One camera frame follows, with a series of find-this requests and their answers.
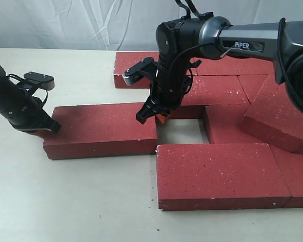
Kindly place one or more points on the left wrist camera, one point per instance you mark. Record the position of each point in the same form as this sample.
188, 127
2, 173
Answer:
43, 81

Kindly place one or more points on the angled red brick under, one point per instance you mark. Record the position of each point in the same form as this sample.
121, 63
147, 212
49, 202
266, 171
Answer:
251, 84

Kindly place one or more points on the white backdrop curtain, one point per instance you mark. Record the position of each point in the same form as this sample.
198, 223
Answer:
118, 25

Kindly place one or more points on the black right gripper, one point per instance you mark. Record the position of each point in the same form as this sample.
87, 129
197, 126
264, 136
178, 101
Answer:
173, 80

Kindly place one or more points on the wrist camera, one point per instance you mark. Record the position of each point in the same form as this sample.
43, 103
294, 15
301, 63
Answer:
43, 81
146, 68

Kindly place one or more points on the right robot arm Piper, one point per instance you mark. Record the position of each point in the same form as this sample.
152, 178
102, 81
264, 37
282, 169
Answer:
213, 37

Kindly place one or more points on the red brick with white chip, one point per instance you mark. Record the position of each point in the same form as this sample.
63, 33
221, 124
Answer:
208, 91

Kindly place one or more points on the front large red brick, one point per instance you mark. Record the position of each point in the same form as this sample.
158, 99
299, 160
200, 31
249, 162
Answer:
219, 177

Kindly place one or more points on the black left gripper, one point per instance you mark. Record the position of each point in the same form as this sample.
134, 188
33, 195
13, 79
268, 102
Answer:
31, 118

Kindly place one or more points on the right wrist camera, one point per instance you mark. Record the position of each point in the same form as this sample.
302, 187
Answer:
146, 68

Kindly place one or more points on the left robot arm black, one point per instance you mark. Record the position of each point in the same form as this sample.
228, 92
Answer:
22, 100

